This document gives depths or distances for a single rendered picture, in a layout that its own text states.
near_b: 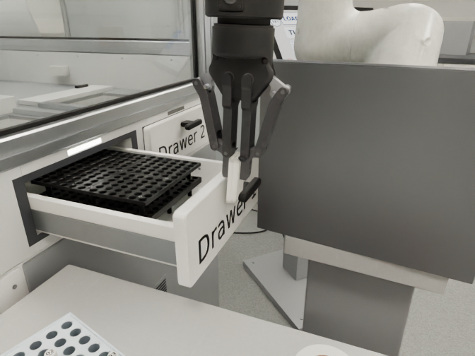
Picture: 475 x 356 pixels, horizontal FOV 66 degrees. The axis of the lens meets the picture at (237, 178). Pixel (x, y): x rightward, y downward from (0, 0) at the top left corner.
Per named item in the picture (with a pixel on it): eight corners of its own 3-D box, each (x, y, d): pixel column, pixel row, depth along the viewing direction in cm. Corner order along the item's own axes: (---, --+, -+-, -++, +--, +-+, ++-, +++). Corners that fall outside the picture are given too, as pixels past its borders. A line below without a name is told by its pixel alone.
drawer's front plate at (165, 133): (208, 140, 108) (208, 103, 103) (153, 175, 83) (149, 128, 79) (203, 140, 108) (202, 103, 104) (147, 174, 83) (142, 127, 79)
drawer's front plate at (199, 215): (259, 198, 72) (261, 145, 68) (189, 290, 47) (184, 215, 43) (251, 197, 72) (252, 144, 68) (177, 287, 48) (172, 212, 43)
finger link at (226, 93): (232, 74, 44) (222, 73, 44) (227, 159, 49) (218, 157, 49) (243, 70, 47) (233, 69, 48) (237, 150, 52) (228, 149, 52)
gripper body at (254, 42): (197, 20, 41) (198, 102, 45) (269, 23, 39) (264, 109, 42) (223, 20, 48) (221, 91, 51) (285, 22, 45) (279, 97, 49)
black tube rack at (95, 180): (201, 193, 70) (201, 162, 67) (149, 240, 54) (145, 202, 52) (107, 177, 77) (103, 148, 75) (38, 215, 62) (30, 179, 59)
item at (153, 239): (248, 193, 70) (249, 164, 68) (183, 270, 48) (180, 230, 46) (85, 166, 84) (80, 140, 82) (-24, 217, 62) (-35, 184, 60)
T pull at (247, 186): (261, 184, 58) (261, 176, 58) (245, 204, 52) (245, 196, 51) (240, 181, 60) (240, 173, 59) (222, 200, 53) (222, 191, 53)
